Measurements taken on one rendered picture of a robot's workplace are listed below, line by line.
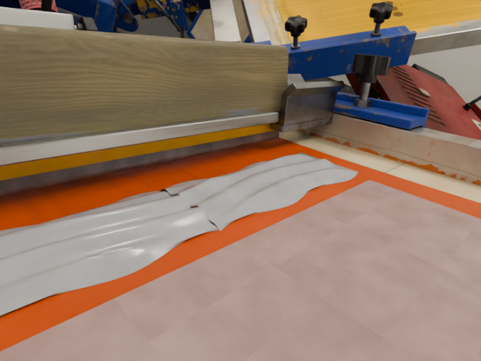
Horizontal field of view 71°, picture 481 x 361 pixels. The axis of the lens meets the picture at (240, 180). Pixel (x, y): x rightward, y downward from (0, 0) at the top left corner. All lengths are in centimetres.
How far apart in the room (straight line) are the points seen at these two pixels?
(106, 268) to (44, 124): 11
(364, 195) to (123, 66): 21
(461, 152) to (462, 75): 180
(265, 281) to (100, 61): 18
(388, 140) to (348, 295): 26
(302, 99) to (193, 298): 27
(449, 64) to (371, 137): 180
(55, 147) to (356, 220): 20
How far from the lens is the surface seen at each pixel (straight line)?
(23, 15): 53
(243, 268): 18
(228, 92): 32
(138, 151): 28
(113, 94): 26
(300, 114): 38
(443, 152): 40
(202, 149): 32
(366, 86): 44
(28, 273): 19
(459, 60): 219
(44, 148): 23
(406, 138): 41
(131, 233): 20
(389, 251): 23
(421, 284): 21
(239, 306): 16
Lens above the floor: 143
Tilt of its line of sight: 42 degrees down
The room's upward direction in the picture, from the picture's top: 36 degrees clockwise
